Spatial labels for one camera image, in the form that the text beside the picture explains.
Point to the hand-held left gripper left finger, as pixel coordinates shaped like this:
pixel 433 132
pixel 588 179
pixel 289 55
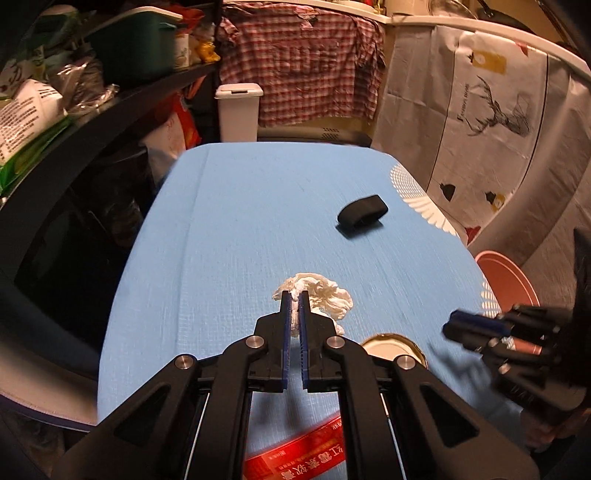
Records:
pixel 286 323

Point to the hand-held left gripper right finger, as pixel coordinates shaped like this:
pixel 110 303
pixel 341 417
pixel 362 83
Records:
pixel 304 323

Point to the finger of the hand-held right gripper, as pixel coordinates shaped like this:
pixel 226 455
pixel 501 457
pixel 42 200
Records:
pixel 503 353
pixel 475 319

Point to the white tissue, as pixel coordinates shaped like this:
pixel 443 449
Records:
pixel 328 295

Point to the white lidded trash can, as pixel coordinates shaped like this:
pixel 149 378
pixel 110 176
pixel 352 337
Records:
pixel 238 120

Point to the gold jar lid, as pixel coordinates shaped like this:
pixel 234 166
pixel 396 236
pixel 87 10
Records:
pixel 388 344

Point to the blue printed table mat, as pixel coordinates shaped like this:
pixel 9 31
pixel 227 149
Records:
pixel 254 221

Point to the red packet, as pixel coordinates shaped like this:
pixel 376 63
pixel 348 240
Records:
pixel 300 454

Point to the red plastic bag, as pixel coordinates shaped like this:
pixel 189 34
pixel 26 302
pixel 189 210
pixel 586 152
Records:
pixel 189 129

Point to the white flour bag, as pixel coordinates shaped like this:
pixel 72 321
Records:
pixel 166 141

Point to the white deer printed cloth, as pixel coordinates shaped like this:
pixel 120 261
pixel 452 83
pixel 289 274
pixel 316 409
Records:
pixel 485 69

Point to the red plaid shirt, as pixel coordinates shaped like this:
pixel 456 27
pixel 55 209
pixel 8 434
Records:
pixel 300 60

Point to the black shelf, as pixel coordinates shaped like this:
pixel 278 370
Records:
pixel 120 105

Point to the yellow toy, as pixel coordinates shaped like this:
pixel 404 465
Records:
pixel 210 53

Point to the black frying pan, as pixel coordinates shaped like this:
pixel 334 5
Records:
pixel 503 18

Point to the green storage box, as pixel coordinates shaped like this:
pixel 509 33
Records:
pixel 134 50

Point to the clear plastic bags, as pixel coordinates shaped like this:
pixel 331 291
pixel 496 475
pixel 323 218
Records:
pixel 83 83

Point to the white printed packet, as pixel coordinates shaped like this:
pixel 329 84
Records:
pixel 27 115

